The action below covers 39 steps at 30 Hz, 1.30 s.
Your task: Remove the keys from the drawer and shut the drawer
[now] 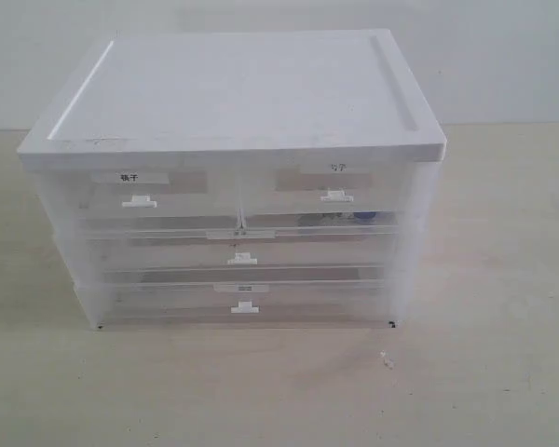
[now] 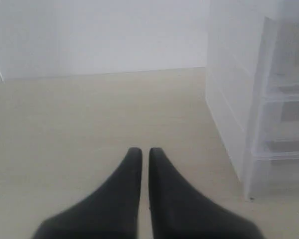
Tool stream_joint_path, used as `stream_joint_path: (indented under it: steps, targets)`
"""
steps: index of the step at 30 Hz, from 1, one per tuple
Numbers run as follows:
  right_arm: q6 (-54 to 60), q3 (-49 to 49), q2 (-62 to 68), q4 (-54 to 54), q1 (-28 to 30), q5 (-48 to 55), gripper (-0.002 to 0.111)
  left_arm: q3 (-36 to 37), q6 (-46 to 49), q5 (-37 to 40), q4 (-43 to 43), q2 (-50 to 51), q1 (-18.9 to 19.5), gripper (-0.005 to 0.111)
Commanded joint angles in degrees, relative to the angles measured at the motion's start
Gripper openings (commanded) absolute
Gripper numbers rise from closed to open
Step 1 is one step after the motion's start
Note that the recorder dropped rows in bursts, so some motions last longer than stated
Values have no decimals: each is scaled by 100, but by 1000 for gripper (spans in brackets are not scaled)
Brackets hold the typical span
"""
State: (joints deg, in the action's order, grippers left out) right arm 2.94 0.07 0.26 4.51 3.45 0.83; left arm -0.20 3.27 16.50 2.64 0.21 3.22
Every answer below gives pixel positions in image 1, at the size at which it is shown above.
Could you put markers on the clear top right drawer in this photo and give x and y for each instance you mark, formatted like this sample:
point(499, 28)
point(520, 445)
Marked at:
point(316, 187)

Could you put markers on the clear wide drawer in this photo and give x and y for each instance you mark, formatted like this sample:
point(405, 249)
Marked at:
point(284, 303)
point(156, 249)

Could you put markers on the small white debris piece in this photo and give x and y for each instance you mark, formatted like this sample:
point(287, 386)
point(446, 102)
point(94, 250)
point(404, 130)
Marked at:
point(387, 361)

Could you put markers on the clear bottom wide drawer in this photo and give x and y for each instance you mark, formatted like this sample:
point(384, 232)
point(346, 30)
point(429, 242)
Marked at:
point(284, 303)

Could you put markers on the clear top left drawer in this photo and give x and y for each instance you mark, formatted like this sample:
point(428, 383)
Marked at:
point(192, 192)

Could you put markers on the white plastic drawer cabinet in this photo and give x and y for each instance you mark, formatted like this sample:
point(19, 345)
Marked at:
point(227, 102)

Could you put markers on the key bunch with blue tag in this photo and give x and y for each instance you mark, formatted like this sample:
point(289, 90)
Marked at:
point(336, 218)

